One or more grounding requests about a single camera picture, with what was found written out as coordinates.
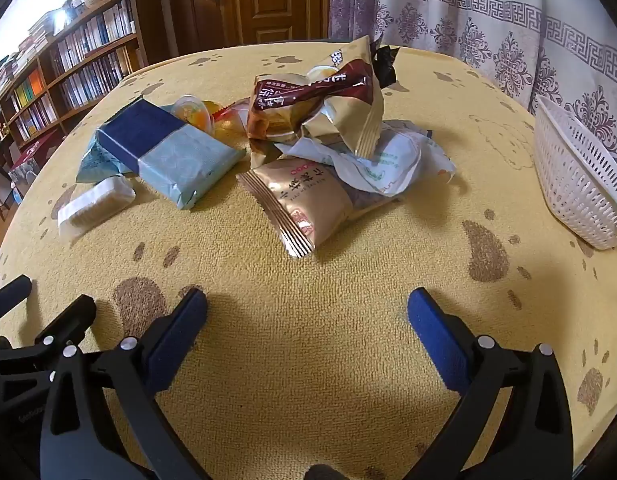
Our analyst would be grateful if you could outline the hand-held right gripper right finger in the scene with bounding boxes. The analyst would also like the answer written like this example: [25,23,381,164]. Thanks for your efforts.
[403,287,574,480]

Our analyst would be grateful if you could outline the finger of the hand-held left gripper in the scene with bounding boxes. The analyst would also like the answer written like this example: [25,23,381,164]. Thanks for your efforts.
[0,295,97,396]
[0,275,33,320]

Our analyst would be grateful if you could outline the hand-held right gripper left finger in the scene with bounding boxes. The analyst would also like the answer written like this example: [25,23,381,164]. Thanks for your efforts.
[38,287,212,480]

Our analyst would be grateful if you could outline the white pastry packet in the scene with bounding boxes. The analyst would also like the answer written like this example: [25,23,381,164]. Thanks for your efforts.
[57,176,136,237]

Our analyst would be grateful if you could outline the light blue snack packet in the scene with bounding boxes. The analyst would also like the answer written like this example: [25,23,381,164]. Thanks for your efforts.
[76,135,126,184]

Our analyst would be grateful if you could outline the two-tone blue snack packet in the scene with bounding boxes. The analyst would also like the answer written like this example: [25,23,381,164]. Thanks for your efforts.
[95,99,248,211]

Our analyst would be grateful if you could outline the small gold snack packet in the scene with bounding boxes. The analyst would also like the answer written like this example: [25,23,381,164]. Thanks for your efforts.
[237,157,404,259]

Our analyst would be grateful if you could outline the white packet green print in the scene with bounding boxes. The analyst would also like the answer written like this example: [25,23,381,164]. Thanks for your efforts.
[281,120,459,198]

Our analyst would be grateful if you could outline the white plastic basket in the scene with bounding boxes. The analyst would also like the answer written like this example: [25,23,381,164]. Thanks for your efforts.
[532,94,617,251]

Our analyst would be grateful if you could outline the clear candy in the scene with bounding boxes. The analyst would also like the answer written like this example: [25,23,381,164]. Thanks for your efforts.
[212,101,250,147]

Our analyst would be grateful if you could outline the orange jelly cup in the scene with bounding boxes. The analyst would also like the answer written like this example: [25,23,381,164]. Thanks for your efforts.
[171,94,215,136]

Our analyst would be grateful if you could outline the large gold brown snack bag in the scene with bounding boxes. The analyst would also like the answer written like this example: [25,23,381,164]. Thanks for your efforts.
[246,35,386,158]

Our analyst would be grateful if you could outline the dark purple candy wrapper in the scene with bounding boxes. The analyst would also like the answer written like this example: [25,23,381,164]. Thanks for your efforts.
[373,45,400,88]

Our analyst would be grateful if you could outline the yellow paw print mat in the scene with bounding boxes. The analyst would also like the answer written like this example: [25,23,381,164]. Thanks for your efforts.
[0,45,617,480]

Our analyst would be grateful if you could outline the dark red cardboard box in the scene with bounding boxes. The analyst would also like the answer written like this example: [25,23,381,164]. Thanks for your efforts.
[8,130,64,201]

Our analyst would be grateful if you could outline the wooden bookshelf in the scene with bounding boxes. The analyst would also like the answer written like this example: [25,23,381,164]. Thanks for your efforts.
[0,0,172,171]

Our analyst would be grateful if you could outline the rows of shelved books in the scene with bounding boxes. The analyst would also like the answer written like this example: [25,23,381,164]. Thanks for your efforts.
[0,0,139,146]

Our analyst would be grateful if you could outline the white purple patterned curtain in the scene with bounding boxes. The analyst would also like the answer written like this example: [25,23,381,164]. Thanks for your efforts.
[331,0,617,176]

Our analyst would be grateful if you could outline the brown wooden door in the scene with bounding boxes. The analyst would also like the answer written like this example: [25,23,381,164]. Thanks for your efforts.
[166,0,334,63]

